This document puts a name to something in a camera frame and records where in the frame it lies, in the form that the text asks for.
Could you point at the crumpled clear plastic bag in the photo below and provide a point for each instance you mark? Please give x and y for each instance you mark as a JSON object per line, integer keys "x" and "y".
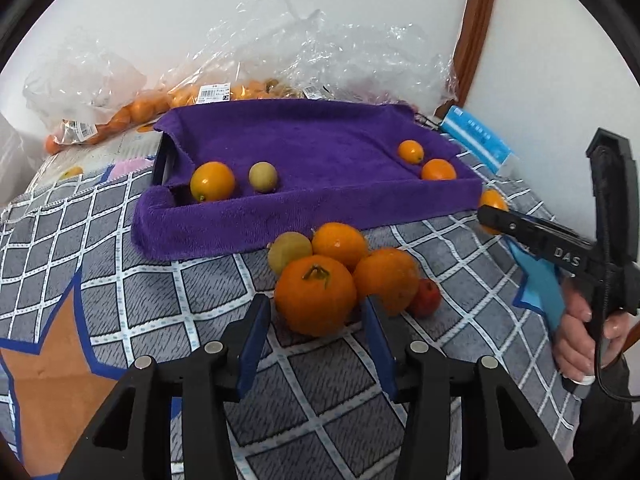
{"x": 270, "y": 35}

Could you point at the person's right hand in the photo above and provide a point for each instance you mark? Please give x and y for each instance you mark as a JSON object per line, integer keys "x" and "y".
{"x": 572, "y": 335}

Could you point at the grey checked star blanket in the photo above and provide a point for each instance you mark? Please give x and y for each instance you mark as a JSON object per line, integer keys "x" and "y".
{"x": 150, "y": 285}

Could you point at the black tray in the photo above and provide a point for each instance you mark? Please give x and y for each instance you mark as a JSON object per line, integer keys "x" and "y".
{"x": 162, "y": 160}

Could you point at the purple towel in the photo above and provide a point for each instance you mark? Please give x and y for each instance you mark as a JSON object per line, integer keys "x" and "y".
{"x": 325, "y": 160}

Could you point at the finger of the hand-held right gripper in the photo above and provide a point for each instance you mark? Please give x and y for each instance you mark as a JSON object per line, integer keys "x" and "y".
{"x": 515, "y": 227}

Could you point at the small orange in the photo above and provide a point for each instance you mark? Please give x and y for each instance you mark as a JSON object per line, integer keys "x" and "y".
{"x": 212, "y": 181}
{"x": 340, "y": 245}
{"x": 387, "y": 280}
{"x": 438, "y": 170}
{"x": 494, "y": 198}
{"x": 411, "y": 150}

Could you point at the clear bag of small oranges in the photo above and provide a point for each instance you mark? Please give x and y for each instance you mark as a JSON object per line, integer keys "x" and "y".
{"x": 125, "y": 110}
{"x": 240, "y": 91}

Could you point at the large orange with green stem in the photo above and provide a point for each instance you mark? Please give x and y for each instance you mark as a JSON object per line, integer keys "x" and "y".
{"x": 315, "y": 302}

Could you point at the person's right forearm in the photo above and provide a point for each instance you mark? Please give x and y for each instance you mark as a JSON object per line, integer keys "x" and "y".
{"x": 610, "y": 435}

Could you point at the white plastic bag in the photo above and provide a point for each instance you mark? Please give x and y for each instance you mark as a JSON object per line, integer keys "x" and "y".
{"x": 12, "y": 160}

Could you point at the pale printed sheet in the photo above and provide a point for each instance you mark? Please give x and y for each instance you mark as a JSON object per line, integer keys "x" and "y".
{"x": 100, "y": 155}

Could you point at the red cherry tomato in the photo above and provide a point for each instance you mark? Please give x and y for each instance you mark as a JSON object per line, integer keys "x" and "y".
{"x": 426, "y": 298}

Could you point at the blue tissue pack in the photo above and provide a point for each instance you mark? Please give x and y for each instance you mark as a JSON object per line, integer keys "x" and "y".
{"x": 475, "y": 132}

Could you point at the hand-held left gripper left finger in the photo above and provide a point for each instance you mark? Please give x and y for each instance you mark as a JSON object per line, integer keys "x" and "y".
{"x": 255, "y": 350}

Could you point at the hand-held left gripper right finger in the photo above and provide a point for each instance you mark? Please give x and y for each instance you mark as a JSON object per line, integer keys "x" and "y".
{"x": 377, "y": 355}

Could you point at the yellow-green round fruit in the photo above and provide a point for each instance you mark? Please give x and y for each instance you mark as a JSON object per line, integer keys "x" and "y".
{"x": 289, "y": 252}
{"x": 263, "y": 176}

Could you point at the brown wooden door frame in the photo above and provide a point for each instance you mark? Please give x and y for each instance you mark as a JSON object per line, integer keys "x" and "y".
{"x": 475, "y": 35}

